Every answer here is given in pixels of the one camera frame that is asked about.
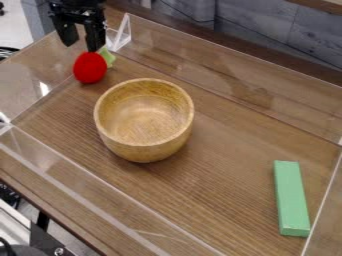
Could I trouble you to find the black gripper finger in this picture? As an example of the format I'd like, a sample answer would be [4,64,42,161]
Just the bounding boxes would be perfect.
[85,20,106,52]
[51,15,79,47]

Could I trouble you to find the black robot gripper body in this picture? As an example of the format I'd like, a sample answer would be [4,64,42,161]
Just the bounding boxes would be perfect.
[48,0,106,24]

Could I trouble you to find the red felt fruit green leaf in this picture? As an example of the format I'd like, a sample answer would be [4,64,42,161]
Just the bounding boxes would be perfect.
[73,47,117,84]

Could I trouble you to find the round wooden bowl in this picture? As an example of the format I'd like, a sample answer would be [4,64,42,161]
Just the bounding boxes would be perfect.
[94,78,195,163]

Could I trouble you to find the clear acrylic tray walls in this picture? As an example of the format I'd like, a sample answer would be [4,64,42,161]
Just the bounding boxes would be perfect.
[0,18,342,256]

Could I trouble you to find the black clamp with bolt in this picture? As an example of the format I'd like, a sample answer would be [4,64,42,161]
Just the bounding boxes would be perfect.
[30,223,77,256]

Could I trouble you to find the green rectangular block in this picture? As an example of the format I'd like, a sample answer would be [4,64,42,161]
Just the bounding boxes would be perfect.
[274,160,312,237]

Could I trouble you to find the grey metal post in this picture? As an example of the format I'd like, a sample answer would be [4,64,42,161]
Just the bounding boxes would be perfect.
[20,0,55,41]

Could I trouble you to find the black cable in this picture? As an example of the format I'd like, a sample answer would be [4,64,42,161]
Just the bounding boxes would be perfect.
[0,235,18,256]

